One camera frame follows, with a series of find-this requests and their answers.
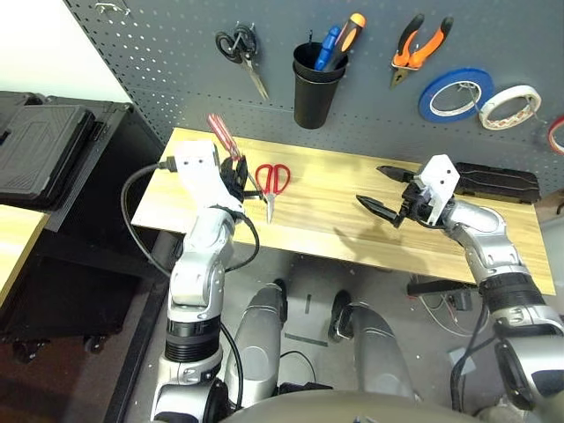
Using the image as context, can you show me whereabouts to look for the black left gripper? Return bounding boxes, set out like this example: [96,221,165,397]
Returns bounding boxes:
[220,153,265,205]

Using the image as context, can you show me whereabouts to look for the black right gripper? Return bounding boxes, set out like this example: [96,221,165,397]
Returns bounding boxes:
[355,165,436,229]

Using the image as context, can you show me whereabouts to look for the red handled screwdriver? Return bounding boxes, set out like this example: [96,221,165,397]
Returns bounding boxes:
[206,113,270,204]

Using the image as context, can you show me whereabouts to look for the red handled scissors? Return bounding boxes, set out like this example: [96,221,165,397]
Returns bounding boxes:
[255,162,292,225]

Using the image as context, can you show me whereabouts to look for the orange black needle-nose pliers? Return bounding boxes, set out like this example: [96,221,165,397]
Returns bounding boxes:
[389,12,455,89]

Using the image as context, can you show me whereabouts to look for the red tape roll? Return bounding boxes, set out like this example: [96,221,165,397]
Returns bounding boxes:
[547,115,564,155]

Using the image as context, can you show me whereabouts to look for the grey metal pegboard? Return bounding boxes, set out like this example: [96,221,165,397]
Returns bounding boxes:
[63,0,564,197]

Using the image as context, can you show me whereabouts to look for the blue tape roll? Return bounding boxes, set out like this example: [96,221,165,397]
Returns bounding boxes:
[418,67,495,123]

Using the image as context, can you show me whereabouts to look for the black plastic cup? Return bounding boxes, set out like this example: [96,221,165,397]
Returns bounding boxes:
[293,65,345,130]
[293,41,349,83]

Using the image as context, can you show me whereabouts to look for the long black tool case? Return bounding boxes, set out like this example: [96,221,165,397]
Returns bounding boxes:
[453,161,542,204]

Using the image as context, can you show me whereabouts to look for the white tape roll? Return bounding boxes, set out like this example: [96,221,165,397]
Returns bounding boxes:
[478,85,543,131]

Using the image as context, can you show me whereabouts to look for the silver single peg hook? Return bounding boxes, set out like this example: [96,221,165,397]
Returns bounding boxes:
[456,81,484,105]

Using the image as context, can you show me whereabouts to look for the black power adapter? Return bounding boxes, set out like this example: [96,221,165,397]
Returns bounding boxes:
[449,290,473,312]

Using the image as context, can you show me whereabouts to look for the silver robot right leg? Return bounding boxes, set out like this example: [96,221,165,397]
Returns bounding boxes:
[330,290,418,400]

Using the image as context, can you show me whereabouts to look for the silver robot leg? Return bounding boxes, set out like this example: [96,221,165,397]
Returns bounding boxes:
[224,281,287,409]
[330,290,418,400]

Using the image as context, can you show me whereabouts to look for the silver robot left leg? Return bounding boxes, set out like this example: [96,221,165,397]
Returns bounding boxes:
[224,281,287,409]

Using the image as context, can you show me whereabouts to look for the long black floor tape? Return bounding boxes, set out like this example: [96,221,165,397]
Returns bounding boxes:
[284,332,330,347]

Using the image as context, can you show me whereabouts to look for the black equipment cart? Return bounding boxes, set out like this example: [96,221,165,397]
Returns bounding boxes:
[0,90,177,365]

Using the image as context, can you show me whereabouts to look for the large black hard case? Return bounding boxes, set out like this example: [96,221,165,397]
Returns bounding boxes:
[0,103,97,212]

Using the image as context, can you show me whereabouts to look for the silver double peg hook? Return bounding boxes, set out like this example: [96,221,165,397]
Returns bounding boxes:
[95,2,131,17]

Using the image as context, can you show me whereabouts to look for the grey robot torso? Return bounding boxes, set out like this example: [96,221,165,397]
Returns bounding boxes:
[228,390,481,423]

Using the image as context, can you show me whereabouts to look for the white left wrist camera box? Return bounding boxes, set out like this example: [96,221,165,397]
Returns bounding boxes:
[174,140,244,215]

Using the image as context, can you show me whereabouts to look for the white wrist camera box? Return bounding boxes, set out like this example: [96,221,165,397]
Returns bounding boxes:
[413,153,463,224]
[174,140,244,215]

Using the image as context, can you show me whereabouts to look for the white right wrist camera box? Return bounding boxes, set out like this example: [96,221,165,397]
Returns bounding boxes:
[413,153,463,224]

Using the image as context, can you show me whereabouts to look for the black handled scissors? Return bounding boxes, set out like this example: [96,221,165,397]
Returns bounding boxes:
[214,24,270,101]

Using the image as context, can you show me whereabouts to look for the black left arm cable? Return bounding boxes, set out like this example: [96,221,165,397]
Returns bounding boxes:
[121,160,261,278]

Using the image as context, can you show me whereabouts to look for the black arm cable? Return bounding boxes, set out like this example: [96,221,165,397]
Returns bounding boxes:
[121,160,261,278]
[449,299,490,411]

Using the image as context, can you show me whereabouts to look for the white floor cable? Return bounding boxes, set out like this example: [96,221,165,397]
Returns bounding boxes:
[412,275,490,338]

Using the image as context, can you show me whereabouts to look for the blue handled screwdriver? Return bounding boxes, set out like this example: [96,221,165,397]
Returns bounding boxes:
[314,25,341,71]

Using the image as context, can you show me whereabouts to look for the orange black handled screwdriver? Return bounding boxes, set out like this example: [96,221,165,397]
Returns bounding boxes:
[323,11,367,71]

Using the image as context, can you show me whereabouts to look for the black floor cable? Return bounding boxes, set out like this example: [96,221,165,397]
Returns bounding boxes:
[279,350,318,384]

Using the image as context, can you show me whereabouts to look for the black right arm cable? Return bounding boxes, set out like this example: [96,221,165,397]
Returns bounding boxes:
[449,299,490,411]

